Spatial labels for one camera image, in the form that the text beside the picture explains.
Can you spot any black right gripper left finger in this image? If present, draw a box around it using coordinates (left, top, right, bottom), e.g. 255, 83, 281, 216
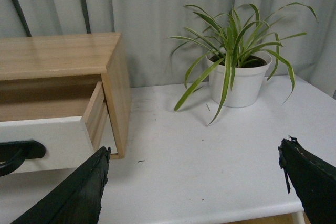
13, 147, 111, 223

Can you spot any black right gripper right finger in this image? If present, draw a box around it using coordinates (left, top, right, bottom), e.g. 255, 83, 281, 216
278, 137, 335, 223

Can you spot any white drawer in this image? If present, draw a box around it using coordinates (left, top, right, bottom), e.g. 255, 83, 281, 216
1, 81, 108, 173

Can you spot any wooden drawer cabinet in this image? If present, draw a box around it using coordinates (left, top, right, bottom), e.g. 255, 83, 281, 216
1, 33, 131, 159

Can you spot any white plant pot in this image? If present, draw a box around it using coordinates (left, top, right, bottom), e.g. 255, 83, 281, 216
209, 52, 272, 108

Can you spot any green spider plant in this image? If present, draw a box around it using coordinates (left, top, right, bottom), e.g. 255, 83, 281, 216
167, 2, 318, 126

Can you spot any grey curtain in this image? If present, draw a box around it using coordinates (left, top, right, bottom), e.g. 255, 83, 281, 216
1, 0, 335, 96

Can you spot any black drawer handle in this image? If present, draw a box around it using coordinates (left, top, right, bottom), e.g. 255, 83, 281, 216
1, 140, 47, 177

